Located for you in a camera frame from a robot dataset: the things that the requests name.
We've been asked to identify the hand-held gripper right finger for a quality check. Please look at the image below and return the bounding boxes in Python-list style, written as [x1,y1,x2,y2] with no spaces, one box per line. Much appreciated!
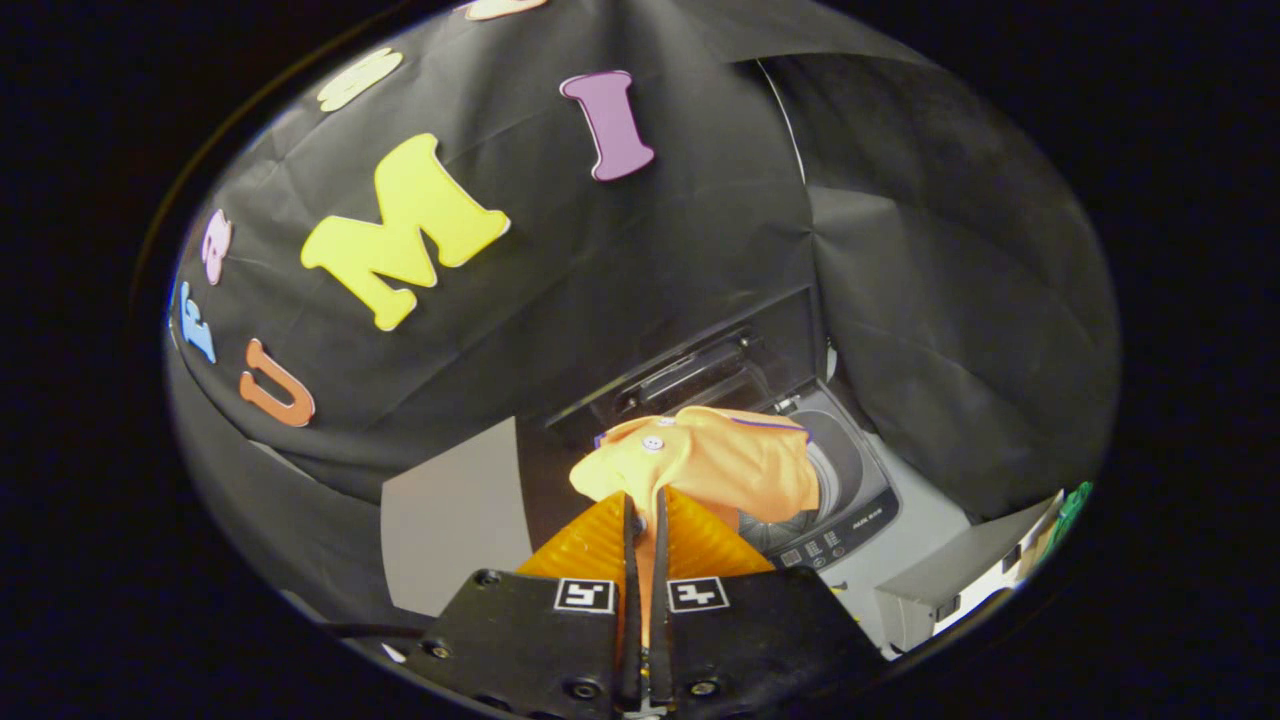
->
[648,487,887,717]

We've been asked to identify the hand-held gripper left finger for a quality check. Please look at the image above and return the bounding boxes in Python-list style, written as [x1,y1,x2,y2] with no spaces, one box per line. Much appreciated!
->
[415,490,642,717]

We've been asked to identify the yellow polo shirt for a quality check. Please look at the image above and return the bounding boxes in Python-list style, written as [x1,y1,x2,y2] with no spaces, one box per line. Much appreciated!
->
[568,405,823,646]

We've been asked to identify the grey cabinet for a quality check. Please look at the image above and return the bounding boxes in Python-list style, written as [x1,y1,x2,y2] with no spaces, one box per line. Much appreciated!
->
[380,415,601,618]

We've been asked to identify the grey board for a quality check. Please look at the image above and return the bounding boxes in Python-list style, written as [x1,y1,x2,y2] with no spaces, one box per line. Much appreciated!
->
[875,490,1063,654]

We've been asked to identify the green cloth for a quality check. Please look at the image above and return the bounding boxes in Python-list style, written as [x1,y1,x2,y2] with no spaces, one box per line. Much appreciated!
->
[1040,482,1094,563]

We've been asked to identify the black backdrop cloth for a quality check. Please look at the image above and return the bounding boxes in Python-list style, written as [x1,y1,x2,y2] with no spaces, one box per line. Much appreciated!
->
[165,0,1121,623]

